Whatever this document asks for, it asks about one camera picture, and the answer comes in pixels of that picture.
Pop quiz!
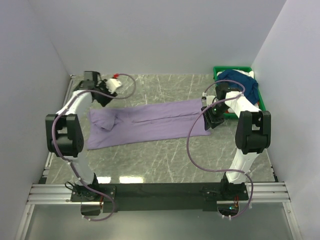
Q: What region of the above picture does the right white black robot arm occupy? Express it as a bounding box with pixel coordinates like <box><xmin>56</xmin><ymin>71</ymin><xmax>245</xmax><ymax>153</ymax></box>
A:
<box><xmin>202</xmin><ymin>83</ymin><xmax>271</xmax><ymax>200</ymax></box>

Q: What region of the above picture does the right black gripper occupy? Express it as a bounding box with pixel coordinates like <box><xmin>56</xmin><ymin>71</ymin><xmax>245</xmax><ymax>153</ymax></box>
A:
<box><xmin>201</xmin><ymin>102</ymin><xmax>230</xmax><ymax>131</ymax></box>

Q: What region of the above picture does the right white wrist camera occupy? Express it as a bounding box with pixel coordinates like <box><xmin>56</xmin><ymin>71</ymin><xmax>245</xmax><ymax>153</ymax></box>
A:
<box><xmin>201</xmin><ymin>92</ymin><xmax>216</xmax><ymax>107</ymax></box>

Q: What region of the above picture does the purple cable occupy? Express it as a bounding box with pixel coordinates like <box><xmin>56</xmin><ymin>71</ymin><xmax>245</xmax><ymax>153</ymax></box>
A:
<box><xmin>50</xmin><ymin>72</ymin><xmax>136</xmax><ymax>223</ymax></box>
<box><xmin>186</xmin><ymin>79</ymin><xmax>254</xmax><ymax>222</ymax></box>

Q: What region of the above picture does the dark blue t shirt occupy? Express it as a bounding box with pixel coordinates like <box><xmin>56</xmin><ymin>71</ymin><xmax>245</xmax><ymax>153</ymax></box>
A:
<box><xmin>215</xmin><ymin>69</ymin><xmax>259</xmax><ymax>104</ymax></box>

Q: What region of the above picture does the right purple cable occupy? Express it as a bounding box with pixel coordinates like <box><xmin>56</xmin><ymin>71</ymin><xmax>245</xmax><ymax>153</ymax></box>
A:
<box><xmin>186</xmin><ymin>79</ymin><xmax>254</xmax><ymax>222</ymax></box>

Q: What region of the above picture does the purple t shirt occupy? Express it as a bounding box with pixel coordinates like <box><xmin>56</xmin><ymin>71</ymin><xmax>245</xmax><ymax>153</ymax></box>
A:
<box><xmin>86</xmin><ymin>98</ymin><xmax>211</xmax><ymax>150</ymax></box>

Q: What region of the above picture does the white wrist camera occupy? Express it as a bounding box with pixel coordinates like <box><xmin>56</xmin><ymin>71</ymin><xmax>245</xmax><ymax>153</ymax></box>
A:
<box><xmin>201</xmin><ymin>92</ymin><xmax>216</xmax><ymax>107</ymax></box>
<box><xmin>104</xmin><ymin>73</ymin><xmax>123</xmax><ymax>94</ymax></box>

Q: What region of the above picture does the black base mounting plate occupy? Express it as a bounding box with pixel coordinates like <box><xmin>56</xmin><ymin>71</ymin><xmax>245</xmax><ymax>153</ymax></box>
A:
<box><xmin>70</xmin><ymin>182</ymin><xmax>249</xmax><ymax>213</ymax></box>

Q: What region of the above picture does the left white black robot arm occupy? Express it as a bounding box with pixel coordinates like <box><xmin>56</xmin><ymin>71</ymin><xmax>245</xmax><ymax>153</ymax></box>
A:
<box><xmin>45</xmin><ymin>71</ymin><xmax>122</xmax><ymax>201</ymax></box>

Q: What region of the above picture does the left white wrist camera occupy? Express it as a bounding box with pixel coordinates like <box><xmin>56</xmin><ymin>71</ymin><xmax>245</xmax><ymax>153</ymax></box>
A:
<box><xmin>104</xmin><ymin>73</ymin><xmax>123</xmax><ymax>94</ymax></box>

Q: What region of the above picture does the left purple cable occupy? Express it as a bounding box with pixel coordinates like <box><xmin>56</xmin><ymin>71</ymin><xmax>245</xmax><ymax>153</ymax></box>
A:
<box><xmin>50</xmin><ymin>72</ymin><xmax>136</xmax><ymax>223</ymax></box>

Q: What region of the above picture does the aluminium rail frame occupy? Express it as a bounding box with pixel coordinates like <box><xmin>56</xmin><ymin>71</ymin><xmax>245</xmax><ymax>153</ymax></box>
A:
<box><xmin>14</xmin><ymin>74</ymin><xmax>303</xmax><ymax>240</ymax></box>

